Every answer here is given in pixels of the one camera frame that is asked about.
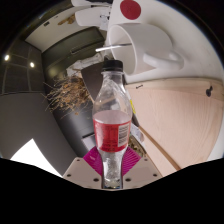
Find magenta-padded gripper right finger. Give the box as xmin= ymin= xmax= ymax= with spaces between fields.
xmin=121 ymin=147 xmax=163 ymax=190

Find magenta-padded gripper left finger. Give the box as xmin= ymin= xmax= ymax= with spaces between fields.
xmin=62 ymin=146 xmax=104 ymax=190

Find clear red-labelled drink bottle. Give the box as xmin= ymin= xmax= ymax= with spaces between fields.
xmin=92 ymin=59 xmax=133 ymax=190

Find long ceiling light strip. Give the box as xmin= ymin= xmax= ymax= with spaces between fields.
xmin=9 ymin=138 xmax=63 ymax=178

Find light wooden board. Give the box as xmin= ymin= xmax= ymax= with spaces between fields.
xmin=124 ymin=77 xmax=224 ymax=178

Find small yellow item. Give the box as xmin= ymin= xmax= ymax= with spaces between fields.
xmin=129 ymin=99 xmax=137 ymax=116

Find dry plant in dark pot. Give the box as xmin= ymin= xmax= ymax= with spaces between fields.
xmin=43 ymin=62 xmax=104 ymax=118

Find small black clip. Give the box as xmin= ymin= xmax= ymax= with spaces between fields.
xmin=205 ymin=85 xmax=214 ymax=98

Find metal spoon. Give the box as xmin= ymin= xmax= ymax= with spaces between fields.
xmin=95 ymin=42 xmax=133 ymax=53

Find white mug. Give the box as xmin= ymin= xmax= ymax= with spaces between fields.
xmin=106 ymin=22 xmax=185 ymax=76

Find ceiling spot lights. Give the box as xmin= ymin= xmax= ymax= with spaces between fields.
xmin=3 ymin=53 xmax=36 ymax=69

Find wooden figure statue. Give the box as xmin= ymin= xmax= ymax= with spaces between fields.
xmin=58 ymin=14 xmax=76 ymax=26

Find flat round red coaster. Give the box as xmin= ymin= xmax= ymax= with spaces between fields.
xmin=119 ymin=0 xmax=142 ymax=21

